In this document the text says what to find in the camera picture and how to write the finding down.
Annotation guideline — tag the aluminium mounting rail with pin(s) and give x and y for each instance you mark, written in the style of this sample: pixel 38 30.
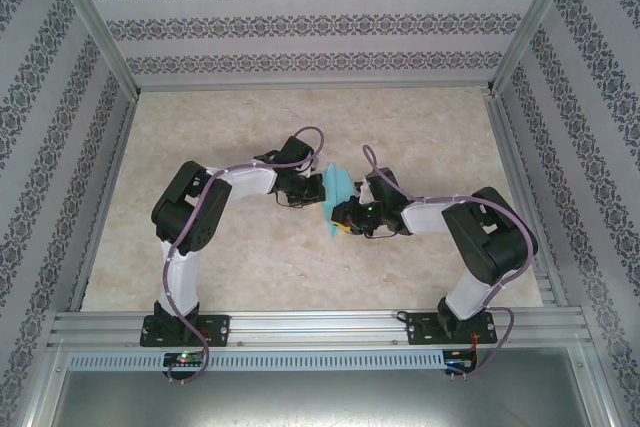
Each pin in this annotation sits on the aluminium mounting rail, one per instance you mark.
pixel 320 327

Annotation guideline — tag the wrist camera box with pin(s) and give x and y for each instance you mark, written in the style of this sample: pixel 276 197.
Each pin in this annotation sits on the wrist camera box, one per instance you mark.
pixel 314 166
pixel 364 193

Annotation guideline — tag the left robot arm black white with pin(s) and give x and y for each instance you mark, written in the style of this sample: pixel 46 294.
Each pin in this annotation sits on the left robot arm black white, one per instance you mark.
pixel 190 212

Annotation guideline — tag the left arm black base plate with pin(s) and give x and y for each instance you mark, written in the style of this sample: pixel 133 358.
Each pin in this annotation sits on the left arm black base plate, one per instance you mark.
pixel 220 329

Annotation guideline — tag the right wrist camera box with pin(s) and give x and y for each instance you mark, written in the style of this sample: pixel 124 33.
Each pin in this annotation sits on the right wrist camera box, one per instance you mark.
pixel 364 193

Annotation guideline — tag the grey sheet metal panel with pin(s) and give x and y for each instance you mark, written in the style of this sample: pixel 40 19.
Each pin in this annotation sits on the grey sheet metal panel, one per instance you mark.
pixel 320 397

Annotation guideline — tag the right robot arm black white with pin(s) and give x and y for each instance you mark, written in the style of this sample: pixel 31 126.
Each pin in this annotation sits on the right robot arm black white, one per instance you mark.
pixel 495 247

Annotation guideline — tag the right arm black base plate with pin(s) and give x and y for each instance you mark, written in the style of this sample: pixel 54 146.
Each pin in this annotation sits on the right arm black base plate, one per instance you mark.
pixel 420 329

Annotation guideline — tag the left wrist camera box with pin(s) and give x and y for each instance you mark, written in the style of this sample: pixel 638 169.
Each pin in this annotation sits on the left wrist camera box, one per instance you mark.
pixel 314 166

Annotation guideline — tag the light blue paper sheet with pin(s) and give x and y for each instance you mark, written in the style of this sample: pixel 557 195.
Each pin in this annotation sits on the light blue paper sheet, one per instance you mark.
pixel 340 182

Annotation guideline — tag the aluminium frame post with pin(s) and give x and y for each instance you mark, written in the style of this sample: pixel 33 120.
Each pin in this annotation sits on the aluminium frame post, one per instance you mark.
pixel 532 22
pixel 98 22

